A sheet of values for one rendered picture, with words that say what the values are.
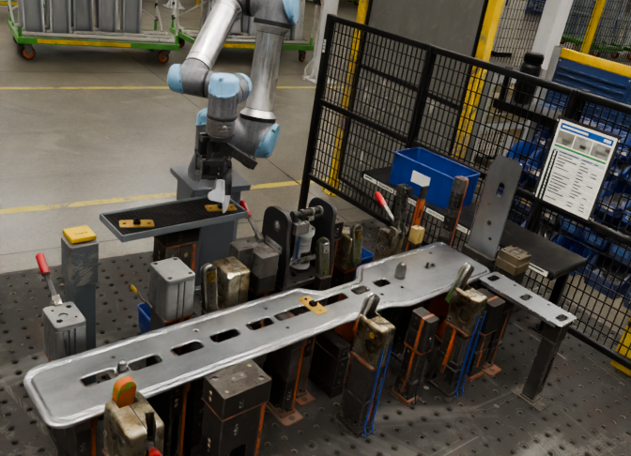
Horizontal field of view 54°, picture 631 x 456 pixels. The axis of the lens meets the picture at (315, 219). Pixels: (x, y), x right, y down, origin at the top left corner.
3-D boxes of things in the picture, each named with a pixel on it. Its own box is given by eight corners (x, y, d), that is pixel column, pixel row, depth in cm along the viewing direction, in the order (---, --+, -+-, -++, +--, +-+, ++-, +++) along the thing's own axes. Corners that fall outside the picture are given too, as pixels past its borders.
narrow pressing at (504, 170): (493, 260, 206) (523, 164, 192) (466, 244, 213) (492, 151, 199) (494, 259, 206) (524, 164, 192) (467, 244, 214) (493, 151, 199)
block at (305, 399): (300, 407, 173) (315, 321, 160) (273, 380, 181) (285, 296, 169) (315, 400, 176) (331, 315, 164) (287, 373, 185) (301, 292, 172)
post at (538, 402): (539, 412, 186) (570, 333, 174) (508, 390, 193) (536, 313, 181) (550, 404, 190) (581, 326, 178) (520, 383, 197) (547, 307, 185)
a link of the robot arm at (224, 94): (245, 75, 160) (235, 82, 153) (240, 115, 165) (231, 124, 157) (216, 69, 161) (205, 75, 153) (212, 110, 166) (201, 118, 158)
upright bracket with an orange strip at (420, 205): (392, 314, 222) (423, 187, 201) (390, 312, 223) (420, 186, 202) (398, 312, 224) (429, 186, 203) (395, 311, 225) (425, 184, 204)
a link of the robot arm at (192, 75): (221, -38, 190) (161, 70, 163) (255, -32, 188) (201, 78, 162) (224, -6, 199) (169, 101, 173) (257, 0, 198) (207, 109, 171)
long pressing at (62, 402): (55, 444, 113) (54, 437, 113) (16, 372, 128) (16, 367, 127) (495, 274, 200) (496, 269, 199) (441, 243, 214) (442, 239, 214)
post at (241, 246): (225, 368, 183) (238, 250, 166) (217, 358, 186) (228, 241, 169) (239, 363, 186) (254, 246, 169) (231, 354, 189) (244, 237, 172)
